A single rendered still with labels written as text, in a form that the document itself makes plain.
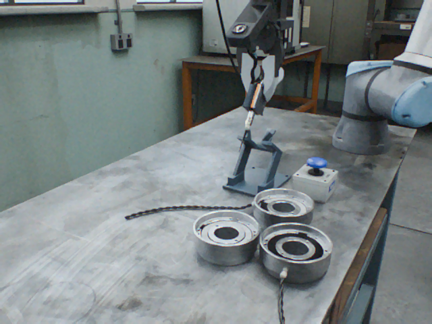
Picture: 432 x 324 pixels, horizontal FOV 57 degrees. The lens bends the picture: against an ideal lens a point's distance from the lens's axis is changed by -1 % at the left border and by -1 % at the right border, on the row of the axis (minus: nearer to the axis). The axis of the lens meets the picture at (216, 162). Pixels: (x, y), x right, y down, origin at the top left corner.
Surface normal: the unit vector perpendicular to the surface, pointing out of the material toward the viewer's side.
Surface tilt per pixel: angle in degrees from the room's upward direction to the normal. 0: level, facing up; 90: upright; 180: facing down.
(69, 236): 0
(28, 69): 90
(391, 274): 0
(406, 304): 0
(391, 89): 73
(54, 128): 90
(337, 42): 90
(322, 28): 90
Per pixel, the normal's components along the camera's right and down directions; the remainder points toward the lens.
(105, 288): 0.00, -0.93
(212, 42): -0.52, 0.32
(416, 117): 0.28, 0.47
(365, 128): -0.28, 0.06
